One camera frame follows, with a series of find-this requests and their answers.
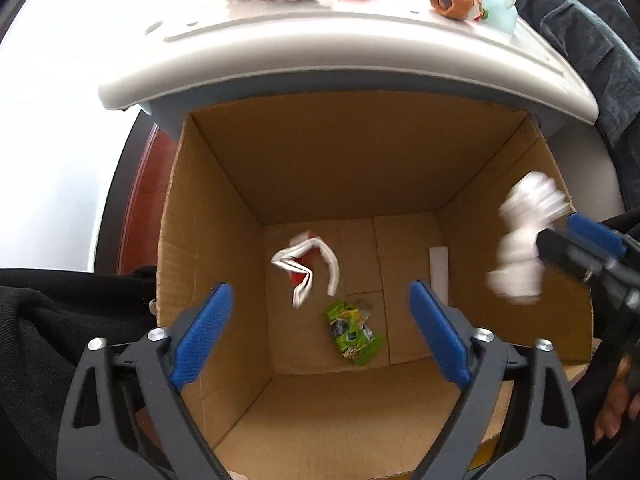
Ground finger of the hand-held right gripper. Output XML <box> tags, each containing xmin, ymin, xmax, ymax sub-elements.
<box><xmin>566</xmin><ymin>211</ymin><xmax>640</xmax><ymax>291</ymax></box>
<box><xmin>536</xmin><ymin>229</ymin><xmax>613</xmax><ymax>283</ymax></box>

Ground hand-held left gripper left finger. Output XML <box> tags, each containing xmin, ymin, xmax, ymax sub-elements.
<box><xmin>57</xmin><ymin>282</ymin><xmax>236</xmax><ymax>480</ymax></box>

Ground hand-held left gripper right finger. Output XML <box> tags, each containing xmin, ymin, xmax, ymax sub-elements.
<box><xmin>409</xmin><ymin>280</ymin><xmax>586</xmax><ymax>480</ymax></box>

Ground white paper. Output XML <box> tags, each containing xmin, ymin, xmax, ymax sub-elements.
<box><xmin>487</xmin><ymin>171</ymin><xmax>573</xmax><ymax>306</ymax></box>

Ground brown cardboard box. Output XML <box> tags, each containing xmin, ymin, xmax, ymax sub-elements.
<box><xmin>155</xmin><ymin>92</ymin><xmax>597</xmax><ymax>480</ymax></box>

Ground person's right hand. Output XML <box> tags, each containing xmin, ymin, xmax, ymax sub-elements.
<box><xmin>594</xmin><ymin>354</ymin><xmax>640</xmax><ymax>445</ymax></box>

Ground white paper strip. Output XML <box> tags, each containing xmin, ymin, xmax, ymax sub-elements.
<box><xmin>428</xmin><ymin>246</ymin><xmax>451</xmax><ymax>307</ymax></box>

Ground green snack wrapper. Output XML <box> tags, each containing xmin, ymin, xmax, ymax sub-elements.
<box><xmin>325</xmin><ymin>299</ymin><xmax>386</xmax><ymax>366</ymax></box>

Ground red-brown wooden furniture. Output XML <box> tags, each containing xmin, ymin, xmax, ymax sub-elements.
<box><xmin>121</xmin><ymin>121</ymin><xmax>179</xmax><ymax>277</ymax></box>

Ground white and red crumpled wrapper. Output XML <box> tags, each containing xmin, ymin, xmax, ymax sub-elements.
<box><xmin>270</xmin><ymin>230</ymin><xmax>342</xmax><ymax>309</ymax></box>

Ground person's black clothing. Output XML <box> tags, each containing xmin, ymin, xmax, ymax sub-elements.
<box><xmin>0</xmin><ymin>266</ymin><xmax>162</xmax><ymax>480</ymax></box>

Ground dark blue cloth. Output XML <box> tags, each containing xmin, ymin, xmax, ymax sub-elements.
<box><xmin>450</xmin><ymin>0</ymin><xmax>640</xmax><ymax>213</ymax></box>

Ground mint green rabbit toy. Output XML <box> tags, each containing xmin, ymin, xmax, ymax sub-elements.
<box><xmin>481</xmin><ymin>0</ymin><xmax>519</xmax><ymax>36</ymax></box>

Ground white plastic table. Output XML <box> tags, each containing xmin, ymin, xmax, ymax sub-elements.
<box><xmin>97</xmin><ymin>0</ymin><xmax>600</xmax><ymax>133</ymax></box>

